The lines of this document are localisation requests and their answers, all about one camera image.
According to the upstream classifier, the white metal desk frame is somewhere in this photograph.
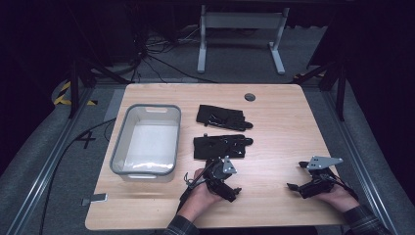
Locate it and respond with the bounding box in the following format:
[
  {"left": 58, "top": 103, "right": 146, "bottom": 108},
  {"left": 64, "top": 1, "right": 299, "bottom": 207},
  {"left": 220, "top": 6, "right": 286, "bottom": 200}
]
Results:
[{"left": 197, "top": 4, "right": 291, "bottom": 75}]

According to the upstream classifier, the black metal stand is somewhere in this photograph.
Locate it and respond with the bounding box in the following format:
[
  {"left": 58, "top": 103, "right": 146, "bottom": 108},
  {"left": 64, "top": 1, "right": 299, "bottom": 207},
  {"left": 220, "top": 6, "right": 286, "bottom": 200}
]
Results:
[
  {"left": 293, "top": 60, "right": 347, "bottom": 122},
  {"left": 67, "top": 58, "right": 131, "bottom": 119}
]

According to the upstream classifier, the right hand-held gripper cable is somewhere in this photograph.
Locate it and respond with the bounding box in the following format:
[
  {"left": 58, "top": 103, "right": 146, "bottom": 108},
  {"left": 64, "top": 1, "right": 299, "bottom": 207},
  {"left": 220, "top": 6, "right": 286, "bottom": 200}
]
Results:
[{"left": 326, "top": 171, "right": 359, "bottom": 202}]

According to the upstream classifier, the person's right hand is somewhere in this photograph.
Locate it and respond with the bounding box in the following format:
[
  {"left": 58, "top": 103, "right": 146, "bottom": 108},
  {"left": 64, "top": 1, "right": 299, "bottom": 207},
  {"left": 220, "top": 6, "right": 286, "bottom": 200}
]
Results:
[{"left": 317, "top": 184, "right": 360, "bottom": 213}]

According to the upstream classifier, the grey plastic bin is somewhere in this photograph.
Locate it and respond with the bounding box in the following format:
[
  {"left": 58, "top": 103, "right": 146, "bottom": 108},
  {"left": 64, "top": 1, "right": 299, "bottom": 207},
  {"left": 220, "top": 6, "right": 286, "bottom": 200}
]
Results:
[{"left": 110, "top": 103, "right": 182, "bottom": 183}]

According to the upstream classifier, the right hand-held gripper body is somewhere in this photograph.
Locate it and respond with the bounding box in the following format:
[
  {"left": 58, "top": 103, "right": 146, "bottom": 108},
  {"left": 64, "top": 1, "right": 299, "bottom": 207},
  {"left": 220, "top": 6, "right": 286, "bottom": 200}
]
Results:
[{"left": 299, "top": 156, "right": 344, "bottom": 200}]

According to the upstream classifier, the left hand-held gripper cable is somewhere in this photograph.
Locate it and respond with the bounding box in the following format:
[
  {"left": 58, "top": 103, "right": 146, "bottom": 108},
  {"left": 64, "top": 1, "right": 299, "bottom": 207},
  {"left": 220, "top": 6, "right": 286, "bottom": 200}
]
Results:
[{"left": 177, "top": 161, "right": 213, "bottom": 212}]

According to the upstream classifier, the grey tape piece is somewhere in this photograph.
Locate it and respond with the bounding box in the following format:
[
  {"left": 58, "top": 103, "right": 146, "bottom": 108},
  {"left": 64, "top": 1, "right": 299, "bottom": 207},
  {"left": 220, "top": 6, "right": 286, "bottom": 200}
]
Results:
[{"left": 80, "top": 193, "right": 109, "bottom": 207}]

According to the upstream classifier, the person's left hand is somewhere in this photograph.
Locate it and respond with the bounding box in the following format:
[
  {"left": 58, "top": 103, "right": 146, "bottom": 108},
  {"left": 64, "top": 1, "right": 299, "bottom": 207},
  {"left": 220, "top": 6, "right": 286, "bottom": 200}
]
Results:
[{"left": 177, "top": 168, "right": 223, "bottom": 223}]

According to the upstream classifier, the black glove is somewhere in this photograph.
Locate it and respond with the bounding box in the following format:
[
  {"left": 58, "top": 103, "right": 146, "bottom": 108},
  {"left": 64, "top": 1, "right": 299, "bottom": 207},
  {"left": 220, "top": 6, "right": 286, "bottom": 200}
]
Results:
[
  {"left": 196, "top": 104, "right": 254, "bottom": 132},
  {"left": 193, "top": 133, "right": 254, "bottom": 161}
]

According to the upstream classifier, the hand-held gripper cable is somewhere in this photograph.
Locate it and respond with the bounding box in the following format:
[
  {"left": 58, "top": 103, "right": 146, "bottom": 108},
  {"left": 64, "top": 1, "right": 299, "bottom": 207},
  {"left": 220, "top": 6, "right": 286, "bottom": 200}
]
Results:
[
  {"left": 326, "top": 171, "right": 359, "bottom": 202},
  {"left": 177, "top": 161, "right": 213, "bottom": 212}
]

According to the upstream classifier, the aluminium floor rail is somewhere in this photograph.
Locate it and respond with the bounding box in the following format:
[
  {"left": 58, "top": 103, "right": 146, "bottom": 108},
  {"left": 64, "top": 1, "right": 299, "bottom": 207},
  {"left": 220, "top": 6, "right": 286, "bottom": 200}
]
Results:
[
  {"left": 321, "top": 90, "right": 394, "bottom": 226},
  {"left": 6, "top": 87, "right": 96, "bottom": 235}
]

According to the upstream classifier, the black floor cable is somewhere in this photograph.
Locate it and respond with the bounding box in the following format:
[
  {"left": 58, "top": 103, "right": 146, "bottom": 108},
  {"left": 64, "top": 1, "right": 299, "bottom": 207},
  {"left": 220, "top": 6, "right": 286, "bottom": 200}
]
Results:
[{"left": 38, "top": 117, "right": 117, "bottom": 235}]

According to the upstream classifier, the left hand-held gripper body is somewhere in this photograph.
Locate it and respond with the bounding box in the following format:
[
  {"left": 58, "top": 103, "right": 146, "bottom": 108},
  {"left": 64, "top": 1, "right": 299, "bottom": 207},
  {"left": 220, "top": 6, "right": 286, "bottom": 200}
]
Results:
[{"left": 203, "top": 156, "right": 238, "bottom": 204}]

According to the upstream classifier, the tangle of floor cables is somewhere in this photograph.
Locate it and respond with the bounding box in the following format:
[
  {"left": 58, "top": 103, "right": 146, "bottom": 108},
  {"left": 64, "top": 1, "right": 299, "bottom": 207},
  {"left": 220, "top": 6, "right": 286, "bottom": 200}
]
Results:
[{"left": 130, "top": 25, "right": 218, "bottom": 84}]

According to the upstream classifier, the yellow black hazard tape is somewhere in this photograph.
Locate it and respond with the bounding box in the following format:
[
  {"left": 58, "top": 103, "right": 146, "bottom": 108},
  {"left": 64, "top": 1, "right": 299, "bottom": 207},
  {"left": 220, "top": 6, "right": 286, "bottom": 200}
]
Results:
[{"left": 53, "top": 80, "right": 99, "bottom": 107}]

